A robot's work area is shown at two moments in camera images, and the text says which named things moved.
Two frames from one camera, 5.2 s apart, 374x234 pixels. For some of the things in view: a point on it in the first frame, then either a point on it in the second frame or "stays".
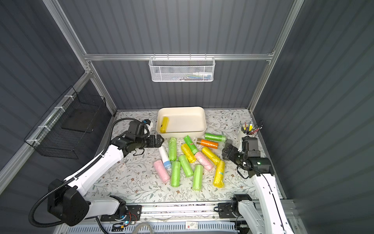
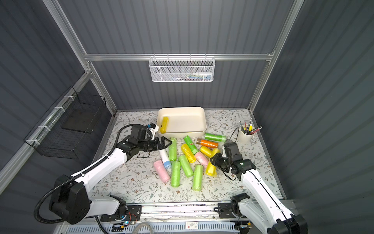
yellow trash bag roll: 219,178 → 211,169
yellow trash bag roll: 164,124 stays
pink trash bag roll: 203,161 stays
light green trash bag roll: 197,178 stays
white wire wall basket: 181,69 stays
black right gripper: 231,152 → 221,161
